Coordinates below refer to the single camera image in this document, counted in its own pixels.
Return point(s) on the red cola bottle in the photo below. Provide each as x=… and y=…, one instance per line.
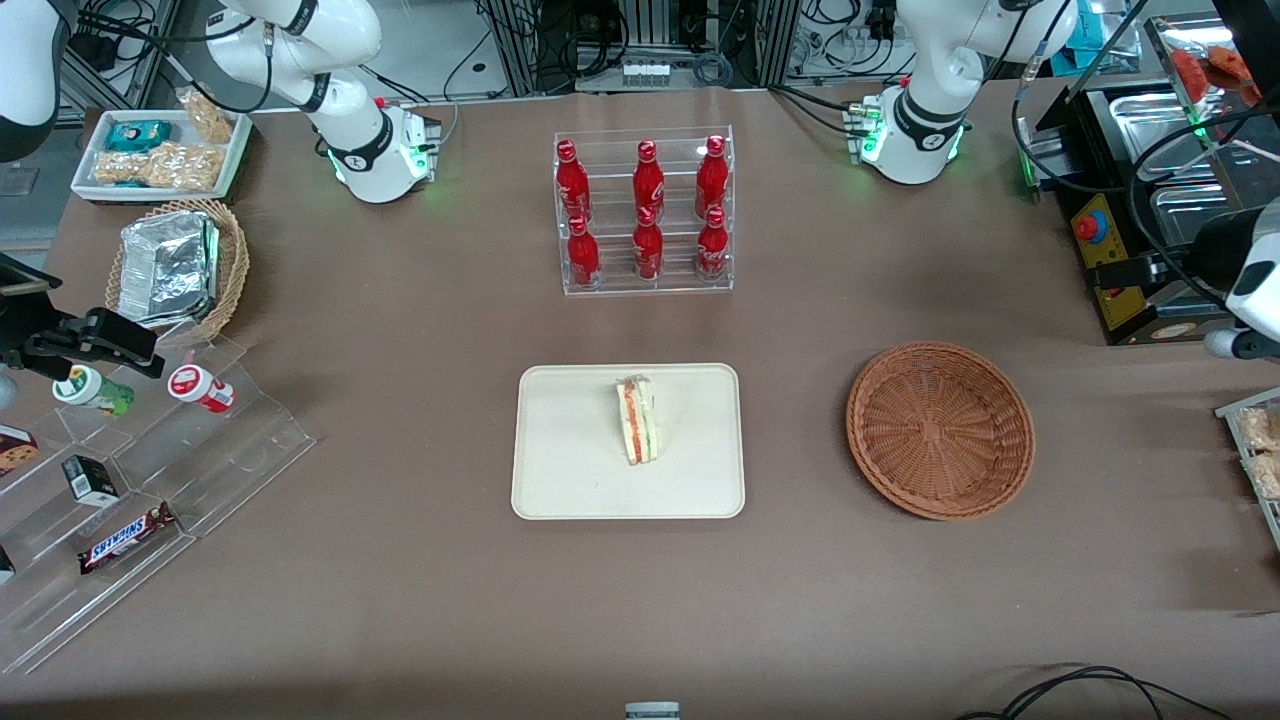
x=711, y=180
x=572, y=185
x=648, y=250
x=712, y=250
x=583, y=255
x=648, y=180

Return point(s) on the white power strip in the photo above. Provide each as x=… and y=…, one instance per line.
x=645, y=73

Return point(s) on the clear acrylic bottle rack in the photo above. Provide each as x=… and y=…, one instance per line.
x=610, y=285

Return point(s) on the teal snack packet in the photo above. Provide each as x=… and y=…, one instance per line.
x=138, y=135

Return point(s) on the oval tan wicker basket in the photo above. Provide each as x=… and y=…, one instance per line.
x=232, y=265

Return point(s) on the clear bag of nut brittle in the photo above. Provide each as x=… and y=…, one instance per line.
x=170, y=168

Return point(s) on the yellow emergency stop box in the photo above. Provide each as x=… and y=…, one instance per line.
x=1100, y=225

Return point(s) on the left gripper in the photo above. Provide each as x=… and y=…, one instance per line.
x=1206, y=253

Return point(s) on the white bottle with green label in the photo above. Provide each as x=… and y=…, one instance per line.
x=90, y=390

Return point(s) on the clear bag of nuts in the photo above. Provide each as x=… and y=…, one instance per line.
x=210, y=118

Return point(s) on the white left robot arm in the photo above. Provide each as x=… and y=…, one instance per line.
x=930, y=60

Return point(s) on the clear acrylic stepped shelf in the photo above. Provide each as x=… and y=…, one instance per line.
x=230, y=460

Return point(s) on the red food packet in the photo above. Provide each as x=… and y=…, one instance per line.
x=1215, y=68

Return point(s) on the white bottle with red label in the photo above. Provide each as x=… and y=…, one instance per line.
x=198, y=387

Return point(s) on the round brown wicker basket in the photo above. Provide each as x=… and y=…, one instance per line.
x=940, y=430

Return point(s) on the cream plastic tray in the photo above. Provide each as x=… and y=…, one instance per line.
x=570, y=450

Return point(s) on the small black box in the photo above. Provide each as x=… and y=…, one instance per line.
x=92, y=482

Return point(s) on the brown cookie box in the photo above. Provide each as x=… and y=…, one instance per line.
x=15, y=450

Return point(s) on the teal box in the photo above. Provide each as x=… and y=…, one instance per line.
x=1095, y=25

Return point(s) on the black flat plate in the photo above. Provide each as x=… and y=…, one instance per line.
x=25, y=272

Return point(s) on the small grey device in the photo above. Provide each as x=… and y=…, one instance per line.
x=652, y=711

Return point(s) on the clear bag of rice snack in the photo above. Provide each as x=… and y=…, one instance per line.
x=1268, y=476
x=1262, y=428

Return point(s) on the triangular sandwich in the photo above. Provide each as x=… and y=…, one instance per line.
x=638, y=425

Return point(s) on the dark snack packet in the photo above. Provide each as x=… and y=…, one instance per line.
x=5, y=565

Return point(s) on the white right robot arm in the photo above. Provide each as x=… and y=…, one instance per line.
x=300, y=50

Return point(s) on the white rectangular snack tray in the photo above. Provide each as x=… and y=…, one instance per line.
x=90, y=150

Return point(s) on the snickers chocolate bar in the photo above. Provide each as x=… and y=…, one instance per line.
x=125, y=538

